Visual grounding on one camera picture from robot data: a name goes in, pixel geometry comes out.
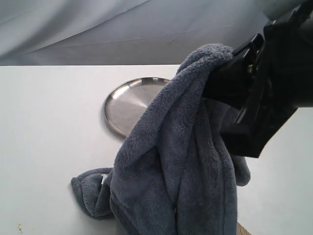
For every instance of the light wooden block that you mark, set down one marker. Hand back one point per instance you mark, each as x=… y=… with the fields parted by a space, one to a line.
x=241 y=230

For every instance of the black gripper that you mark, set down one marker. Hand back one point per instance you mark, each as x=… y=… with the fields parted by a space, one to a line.
x=245 y=83

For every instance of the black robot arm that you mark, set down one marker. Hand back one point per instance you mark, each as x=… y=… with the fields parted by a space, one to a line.
x=293 y=70

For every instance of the grey-blue fleece towel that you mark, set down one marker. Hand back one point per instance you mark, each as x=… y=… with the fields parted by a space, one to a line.
x=173 y=174

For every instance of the white backdrop cloth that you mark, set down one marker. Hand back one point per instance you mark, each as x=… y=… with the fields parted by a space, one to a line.
x=125 y=32

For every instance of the round stainless steel plate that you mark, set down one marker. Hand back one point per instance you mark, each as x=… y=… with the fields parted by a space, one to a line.
x=124 y=105

